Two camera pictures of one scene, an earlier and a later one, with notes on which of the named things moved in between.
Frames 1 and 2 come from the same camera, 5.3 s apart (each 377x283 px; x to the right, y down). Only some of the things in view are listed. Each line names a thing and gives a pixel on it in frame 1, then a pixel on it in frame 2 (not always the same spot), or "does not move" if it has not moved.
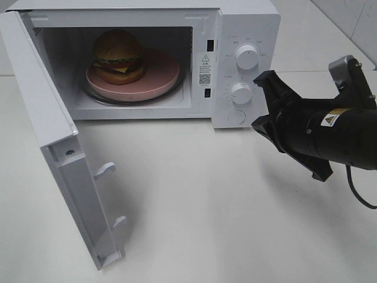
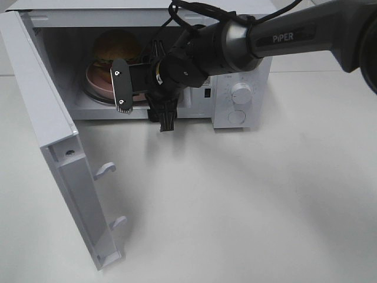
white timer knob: (241, 93) does not move
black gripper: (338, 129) -> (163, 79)
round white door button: (236, 117) does not move
